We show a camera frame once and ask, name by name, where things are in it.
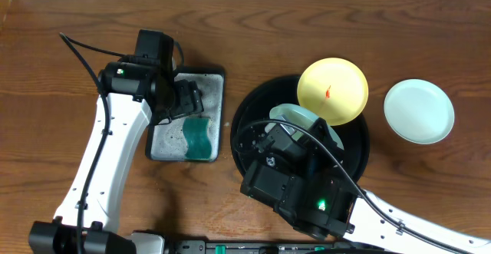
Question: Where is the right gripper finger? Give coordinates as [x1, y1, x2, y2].
[308, 118, 344, 158]
[253, 124, 307, 158]

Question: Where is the light blue plate front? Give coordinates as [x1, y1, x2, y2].
[265, 104, 344, 150]

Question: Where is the light blue plate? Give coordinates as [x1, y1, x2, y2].
[265, 104, 344, 150]
[384, 79, 455, 144]

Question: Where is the yellow plate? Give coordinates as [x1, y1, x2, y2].
[297, 58, 369, 126]

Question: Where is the green yellow scrubbing sponge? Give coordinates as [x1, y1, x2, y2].
[183, 117, 212, 160]

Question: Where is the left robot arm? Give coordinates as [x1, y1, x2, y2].
[28, 61, 203, 253]

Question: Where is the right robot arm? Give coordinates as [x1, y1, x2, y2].
[232, 119, 490, 253]

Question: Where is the round black serving tray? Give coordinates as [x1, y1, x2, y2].
[230, 74, 370, 182]

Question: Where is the black rectangular soapy tray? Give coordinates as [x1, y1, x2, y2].
[146, 66, 225, 163]

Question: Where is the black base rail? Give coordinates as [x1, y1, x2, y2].
[163, 240, 383, 254]

